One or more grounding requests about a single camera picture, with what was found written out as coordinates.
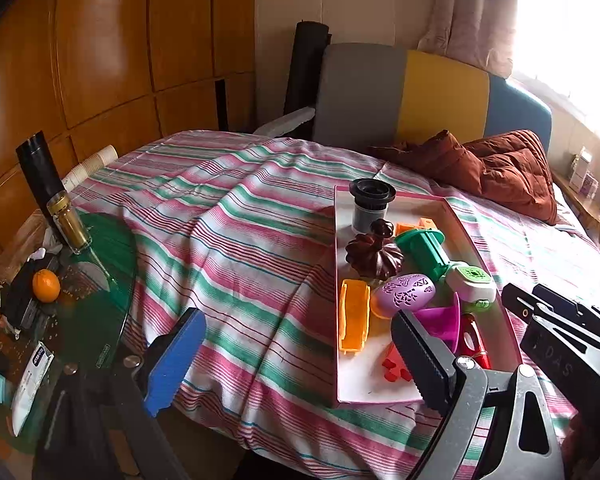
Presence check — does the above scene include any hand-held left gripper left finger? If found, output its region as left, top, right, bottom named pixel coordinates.
left=32, top=307, right=207, bottom=480

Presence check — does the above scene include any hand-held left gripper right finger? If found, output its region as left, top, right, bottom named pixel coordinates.
left=391, top=309, right=566, bottom=480

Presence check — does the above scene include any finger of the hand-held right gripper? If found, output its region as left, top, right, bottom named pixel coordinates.
left=532, top=284, right=600, bottom=341
left=501, top=283, right=576, bottom=328

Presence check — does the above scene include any dark red puzzle piece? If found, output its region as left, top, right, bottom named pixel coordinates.
left=380, top=344, right=415, bottom=383

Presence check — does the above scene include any magenta funnel toy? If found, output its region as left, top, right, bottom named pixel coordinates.
left=412, top=291, right=463, bottom=353

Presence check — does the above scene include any white green plug-in device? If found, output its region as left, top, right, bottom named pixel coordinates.
left=445, top=261, right=498, bottom=313

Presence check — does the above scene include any purple oval toy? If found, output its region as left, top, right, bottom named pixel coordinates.
left=370, top=272, right=437, bottom=320

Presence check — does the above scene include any white tray with pink rim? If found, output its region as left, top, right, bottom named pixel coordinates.
left=334, top=184, right=523, bottom=408

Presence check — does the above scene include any yellow plastic toy piece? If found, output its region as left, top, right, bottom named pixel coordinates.
left=339, top=279, right=372, bottom=356

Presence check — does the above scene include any green spool toy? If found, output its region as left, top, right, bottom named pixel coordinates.
left=395, top=227, right=453, bottom=276

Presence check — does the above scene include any brown flower-shaped toy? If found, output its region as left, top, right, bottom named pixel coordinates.
left=345, top=219, right=406, bottom=280

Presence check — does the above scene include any orange block toy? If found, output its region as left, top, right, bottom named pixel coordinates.
left=395, top=217, right=437, bottom=238

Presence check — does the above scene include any clear cup with black lid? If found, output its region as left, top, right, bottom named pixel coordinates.
left=349, top=178, right=397, bottom=235

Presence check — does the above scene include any green glass round table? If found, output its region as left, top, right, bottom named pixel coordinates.
left=0, top=210, right=138, bottom=456

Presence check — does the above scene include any wooden shelf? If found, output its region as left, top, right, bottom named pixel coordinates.
left=550, top=167, right=600, bottom=251

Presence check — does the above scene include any white pillow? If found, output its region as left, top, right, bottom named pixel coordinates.
left=555, top=182, right=588, bottom=231

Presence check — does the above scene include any pink green striped blanket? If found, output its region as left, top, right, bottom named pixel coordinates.
left=67, top=130, right=600, bottom=476

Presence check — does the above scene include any brown padded jacket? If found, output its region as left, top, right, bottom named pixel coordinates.
left=367, top=129, right=561, bottom=226

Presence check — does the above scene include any white tube box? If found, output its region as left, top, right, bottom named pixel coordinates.
left=11, top=342, right=55, bottom=436

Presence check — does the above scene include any orange fruit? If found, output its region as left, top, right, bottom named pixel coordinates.
left=32, top=269, right=62, bottom=304

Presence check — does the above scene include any white carton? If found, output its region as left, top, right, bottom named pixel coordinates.
left=569, top=147, right=595, bottom=186

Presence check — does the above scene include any black box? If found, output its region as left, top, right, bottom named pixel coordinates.
left=2, top=260, right=43, bottom=331

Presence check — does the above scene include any glass jar with gold lid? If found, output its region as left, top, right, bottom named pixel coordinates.
left=46, top=192, right=93, bottom=256

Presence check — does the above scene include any stack of paper cups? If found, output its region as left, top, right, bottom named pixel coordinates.
left=60, top=145, right=118, bottom=193

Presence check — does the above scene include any black thermos bottle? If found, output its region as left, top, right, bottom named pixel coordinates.
left=15, top=131, right=67, bottom=206

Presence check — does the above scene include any white foam piece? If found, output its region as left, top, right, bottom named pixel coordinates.
left=252, top=106, right=316, bottom=137

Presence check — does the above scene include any grey yellow blue headboard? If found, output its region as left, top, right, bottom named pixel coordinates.
left=312, top=42, right=553, bottom=153

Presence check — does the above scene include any window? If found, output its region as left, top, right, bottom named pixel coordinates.
left=510, top=0, right=600, bottom=146

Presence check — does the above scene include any pale patterned curtain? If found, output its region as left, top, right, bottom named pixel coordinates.
left=417, top=0, right=521, bottom=78

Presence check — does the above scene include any black rolled mat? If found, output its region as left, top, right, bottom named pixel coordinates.
left=284, top=21, right=332, bottom=116

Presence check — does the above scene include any wooden wardrobe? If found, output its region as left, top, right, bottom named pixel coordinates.
left=0, top=0, right=258, bottom=281

